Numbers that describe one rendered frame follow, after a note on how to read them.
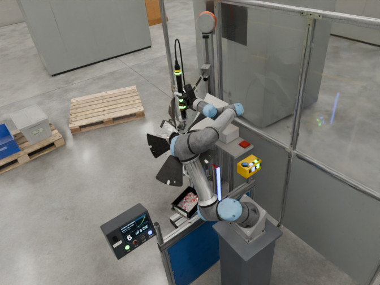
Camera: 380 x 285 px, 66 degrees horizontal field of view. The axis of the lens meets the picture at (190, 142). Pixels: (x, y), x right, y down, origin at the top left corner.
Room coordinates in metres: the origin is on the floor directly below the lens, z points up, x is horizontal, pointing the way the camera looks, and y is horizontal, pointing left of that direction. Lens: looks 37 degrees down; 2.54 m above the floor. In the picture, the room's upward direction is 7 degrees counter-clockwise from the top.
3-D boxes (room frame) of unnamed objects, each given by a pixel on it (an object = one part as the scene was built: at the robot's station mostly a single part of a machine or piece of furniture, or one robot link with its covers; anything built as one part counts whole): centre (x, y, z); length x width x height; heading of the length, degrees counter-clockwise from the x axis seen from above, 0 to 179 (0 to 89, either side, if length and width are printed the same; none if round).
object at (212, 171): (2.06, -0.18, 0.58); 0.09 x 0.05 x 1.15; 33
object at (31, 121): (3.86, 2.33, 0.31); 0.60 x 0.42 x 0.33; 35
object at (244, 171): (1.62, -0.42, 1.02); 0.16 x 0.10 x 0.11; 123
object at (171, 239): (1.41, -0.09, 0.82); 0.90 x 0.04 x 0.08; 123
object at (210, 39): (2.43, -0.24, 0.90); 0.08 x 0.06 x 1.80; 68
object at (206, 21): (2.43, -0.24, 1.88); 0.16 x 0.07 x 0.16; 68
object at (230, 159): (2.16, -0.37, 0.42); 0.04 x 0.04 x 0.83; 33
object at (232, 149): (2.16, -0.37, 0.85); 0.36 x 0.24 x 0.03; 33
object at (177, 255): (1.41, -0.09, 0.45); 0.82 x 0.02 x 0.66; 123
